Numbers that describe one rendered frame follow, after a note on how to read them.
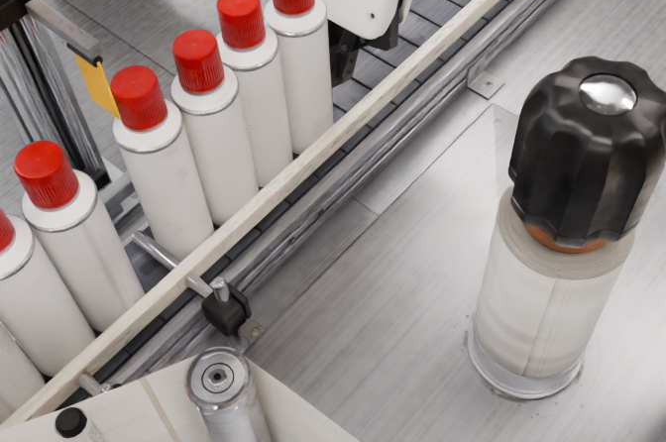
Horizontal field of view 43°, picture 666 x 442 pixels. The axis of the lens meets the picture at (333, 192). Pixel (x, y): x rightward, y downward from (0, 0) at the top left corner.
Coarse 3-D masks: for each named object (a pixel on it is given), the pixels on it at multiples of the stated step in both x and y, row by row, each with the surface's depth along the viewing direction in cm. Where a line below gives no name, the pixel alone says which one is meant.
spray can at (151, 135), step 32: (128, 96) 57; (160, 96) 59; (128, 128) 60; (160, 128) 60; (128, 160) 62; (160, 160) 61; (192, 160) 65; (160, 192) 64; (192, 192) 66; (160, 224) 68; (192, 224) 69
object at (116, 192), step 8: (120, 176) 69; (128, 176) 69; (112, 184) 68; (120, 184) 68; (128, 184) 68; (104, 192) 68; (112, 192) 68; (120, 192) 68; (128, 192) 69; (104, 200) 67; (112, 200) 68; (120, 200) 68; (112, 208) 68; (48, 256) 65
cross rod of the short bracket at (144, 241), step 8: (136, 232) 72; (144, 232) 72; (136, 240) 71; (144, 240) 71; (152, 240) 71; (144, 248) 71; (152, 248) 71; (160, 248) 71; (152, 256) 71; (160, 256) 70; (168, 256) 70; (168, 264) 70; (176, 264) 70; (184, 280) 69; (192, 280) 69; (200, 280) 69; (192, 288) 69; (200, 288) 68; (208, 288) 68; (200, 296) 68
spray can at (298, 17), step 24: (288, 0) 65; (312, 0) 66; (288, 24) 66; (312, 24) 67; (288, 48) 68; (312, 48) 68; (288, 72) 70; (312, 72) 70; (288, 96) 73; (312, 96) 73; (288, 120) 75; (312, 120) 75
